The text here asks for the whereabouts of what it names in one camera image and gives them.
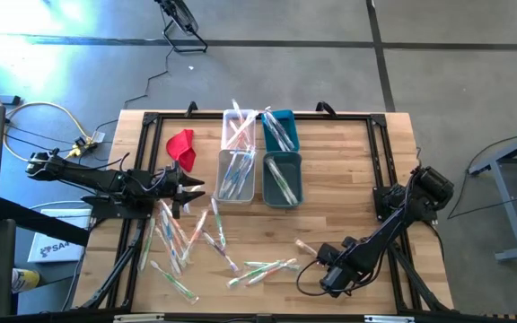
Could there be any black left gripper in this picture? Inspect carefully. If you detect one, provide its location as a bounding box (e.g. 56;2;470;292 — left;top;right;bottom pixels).
144;161;206;220

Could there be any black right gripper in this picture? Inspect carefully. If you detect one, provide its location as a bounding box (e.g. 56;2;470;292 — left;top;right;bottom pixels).
319;240;370;297

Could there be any beige plastic bin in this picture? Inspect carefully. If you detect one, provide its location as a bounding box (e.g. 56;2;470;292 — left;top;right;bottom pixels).
212;148;259;205

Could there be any red cloth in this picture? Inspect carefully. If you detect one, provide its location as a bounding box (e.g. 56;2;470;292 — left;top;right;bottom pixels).
164;128;197;173

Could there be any white light bar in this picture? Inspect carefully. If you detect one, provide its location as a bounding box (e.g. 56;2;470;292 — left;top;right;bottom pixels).
113;313;166;323
364;315;416;323

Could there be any clear plastic bin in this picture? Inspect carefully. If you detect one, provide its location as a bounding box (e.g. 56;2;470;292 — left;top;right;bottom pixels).
221;109;260;152

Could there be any dark grey plastic bin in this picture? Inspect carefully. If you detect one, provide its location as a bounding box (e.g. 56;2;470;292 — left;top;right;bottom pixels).
261;151;305;210

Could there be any teal plastic bin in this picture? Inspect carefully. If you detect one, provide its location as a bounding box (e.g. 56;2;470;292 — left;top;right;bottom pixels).
260;109;302;153

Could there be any white printed box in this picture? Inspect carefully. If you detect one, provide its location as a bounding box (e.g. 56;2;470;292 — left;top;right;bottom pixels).
27;207;93;265

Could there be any black desk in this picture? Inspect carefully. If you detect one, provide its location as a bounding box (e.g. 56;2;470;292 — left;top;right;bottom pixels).
0;196;92;318

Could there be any black floor fan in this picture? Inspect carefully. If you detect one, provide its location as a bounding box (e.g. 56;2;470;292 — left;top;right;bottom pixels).
153;0;209;54

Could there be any yellow can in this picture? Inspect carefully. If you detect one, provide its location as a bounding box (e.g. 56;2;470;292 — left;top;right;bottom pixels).
11;267;41;294

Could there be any black fan cable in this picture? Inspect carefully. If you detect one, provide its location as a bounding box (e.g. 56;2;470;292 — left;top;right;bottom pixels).
122;44;173;111

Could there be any black floor cable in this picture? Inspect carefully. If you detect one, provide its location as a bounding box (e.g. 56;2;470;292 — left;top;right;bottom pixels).
446;192;517;221

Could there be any grey desk frame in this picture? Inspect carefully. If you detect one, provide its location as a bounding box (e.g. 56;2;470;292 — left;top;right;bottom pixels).
467;125;517;265

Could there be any yellow extension cable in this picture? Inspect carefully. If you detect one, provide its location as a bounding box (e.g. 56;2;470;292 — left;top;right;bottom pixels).
0;74;90;166

